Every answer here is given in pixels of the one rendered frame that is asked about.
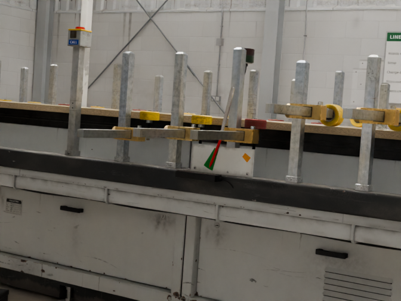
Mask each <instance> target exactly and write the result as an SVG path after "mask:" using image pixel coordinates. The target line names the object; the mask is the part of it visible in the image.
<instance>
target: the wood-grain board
mask: <svg viewBox="0 0 401 301"><path fill-rule="evenodd" d="M0 108H10V109H25V110H39V111H47V112H62V113H69V106H66V105H50V104H42V103H26V102H10V101H1V100H0ZM81 114H84V115H98V116H113V117H119V109H106V108H97V107H81ZM131 118H135V119H140V111H138V110H132V111H131ZM223 118H224V117H219V116H213V117H212V125H222V123H223ZM159 121H171V113H163V112H160V115H159ZM266 121H267V124H266V129H268V130H283V131H291V126H292V122H284V121H268V120H266ZM183 122H187V123H192V115H187V114H184V119H183ZM241 127H245V119H243V118H242V121H241ZM304 132H305V133H320V134H334V135H342V136H357V137H361V134H362V128H361V127H349V126H340V125H338V126H336V127H330V126H325V125H323V124H308V123H305V130H304ZM375 138H379V139H394V140H401V131H393V130H389V129H387V130H383V129H375Z"/></svg>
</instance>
